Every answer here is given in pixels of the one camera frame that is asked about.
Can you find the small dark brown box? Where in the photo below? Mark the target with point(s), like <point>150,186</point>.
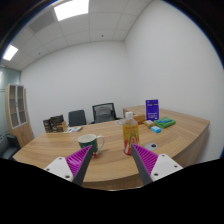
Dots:
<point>47,126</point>

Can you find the large ceiling light panel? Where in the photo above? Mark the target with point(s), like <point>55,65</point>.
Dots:
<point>71,9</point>

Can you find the round silver desk grommet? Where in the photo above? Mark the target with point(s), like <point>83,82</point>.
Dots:
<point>151,146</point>

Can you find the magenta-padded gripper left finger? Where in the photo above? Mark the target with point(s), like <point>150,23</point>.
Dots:
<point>78,160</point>

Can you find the black mesh office chair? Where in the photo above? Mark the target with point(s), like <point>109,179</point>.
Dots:
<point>104,113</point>

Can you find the black padded office chair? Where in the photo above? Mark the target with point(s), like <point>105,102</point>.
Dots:
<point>77,118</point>

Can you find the large dark brown box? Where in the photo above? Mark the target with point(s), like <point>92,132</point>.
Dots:
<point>57,123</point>

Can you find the small tan box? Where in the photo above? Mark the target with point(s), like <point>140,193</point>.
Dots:
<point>148,123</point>

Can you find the purple standing card box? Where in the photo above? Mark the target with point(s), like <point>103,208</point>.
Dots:
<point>152,110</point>

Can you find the green mug with red print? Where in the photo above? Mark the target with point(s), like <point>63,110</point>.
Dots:
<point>88,141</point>

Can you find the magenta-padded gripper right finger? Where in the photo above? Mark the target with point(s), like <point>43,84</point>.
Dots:
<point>146,160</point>

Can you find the ceiling air vent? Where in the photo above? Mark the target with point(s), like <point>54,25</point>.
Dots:
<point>41,21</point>

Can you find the white and green booklet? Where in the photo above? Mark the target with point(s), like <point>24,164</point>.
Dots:
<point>73,129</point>

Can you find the orange wooden box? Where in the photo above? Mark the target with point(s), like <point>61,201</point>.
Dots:
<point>140,118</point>

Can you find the small ceiling light panel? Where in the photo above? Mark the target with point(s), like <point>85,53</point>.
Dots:
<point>10,52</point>

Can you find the small light blue box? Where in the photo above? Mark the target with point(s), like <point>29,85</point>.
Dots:
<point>155,129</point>

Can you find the green folded cloth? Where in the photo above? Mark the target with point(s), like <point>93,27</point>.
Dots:
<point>165,122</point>

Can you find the wooden cabinet with glass doors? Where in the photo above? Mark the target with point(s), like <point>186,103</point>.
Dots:
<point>18,115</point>

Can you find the orange drink bottle white cap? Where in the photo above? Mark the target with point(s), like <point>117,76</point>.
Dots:
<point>130,135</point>

